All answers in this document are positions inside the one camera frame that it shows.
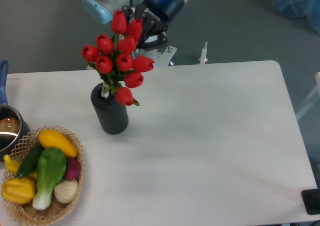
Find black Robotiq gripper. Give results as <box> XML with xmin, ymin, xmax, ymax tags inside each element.
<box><xmin>121</xmin><ymin>0</ymin><xmax>185</xmax><ymax>51</ymax></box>

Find red tulip bouquet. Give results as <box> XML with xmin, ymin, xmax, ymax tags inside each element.
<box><xmin>81</xmin><ymin>10</ymin><xmax>155</xmax><ymax>106</ymax></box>

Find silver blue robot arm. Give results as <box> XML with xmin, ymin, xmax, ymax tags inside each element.
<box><xmin>81</xmin><ymin>0</ymin><xmax>188</xmax><ymax>49</ymax></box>

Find dark grey ribbed vase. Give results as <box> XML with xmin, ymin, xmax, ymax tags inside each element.
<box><xmin>90</xmin><ymin>83</ymin><xmax>129</xmax><ymax>135</ymax></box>

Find blue plastic bag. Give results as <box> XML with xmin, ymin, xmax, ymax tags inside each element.
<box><xmin>271</xmin><ymin>0</ymin><xmax>320</xmax><ymax>33</ymax></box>

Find yellow squash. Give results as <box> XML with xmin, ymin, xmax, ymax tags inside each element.
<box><xmin>38</xmin><ymin>129</ymin><xmax>78</xmax><ymax>158</ymax></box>

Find green bok choy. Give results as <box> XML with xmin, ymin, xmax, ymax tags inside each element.
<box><xmin>32</xmin><ymin>147</ymin><xmax>67</xmax><ymax>210</ymax></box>

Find woven wicker basket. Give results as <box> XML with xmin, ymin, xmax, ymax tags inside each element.
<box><xmin>0</xmin><ymin>126</ymin><xmax>84</xmax><ymax>226</ymax></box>

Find dark green cucumber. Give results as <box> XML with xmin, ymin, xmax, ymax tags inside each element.
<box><xmin>16</xmin><ymin>141</ymin><xmax>44</xmax><ymax>179</ymax></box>

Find white garlic bulb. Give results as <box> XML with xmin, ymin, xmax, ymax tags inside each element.
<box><xmin>54</xmin><ymin>179</ymin><xmax>78</xmax><ymax>204</ymax></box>

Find small yellow gourd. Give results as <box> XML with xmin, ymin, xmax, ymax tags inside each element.
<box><xmin>3</xmin><ymin>154</ymin><xmax>37</xmax><ymax>181</ymax></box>

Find yellow bell pepper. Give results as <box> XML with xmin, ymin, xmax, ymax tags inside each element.
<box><xmin>0</xmin><ymin>178</ymin><xmax>36</xmax><ymax>204</ymax></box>

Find black device at edge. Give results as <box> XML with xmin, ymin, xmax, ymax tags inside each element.
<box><xmin>301</xmin><ymin>189</ymin><xmax>320</xmax><ymax>215</ymax></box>

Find blue handled saucepan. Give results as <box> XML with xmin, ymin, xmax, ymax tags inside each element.
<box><xmin>0</xmin><ymin>60</ymin><xmax>30</xmax><ymax>162</ymax></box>

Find white furniture frame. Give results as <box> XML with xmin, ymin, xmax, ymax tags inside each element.
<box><xmin>295</xmin><ymin>72</ymin><xmax>320</xmax><ymax>121</ymax></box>

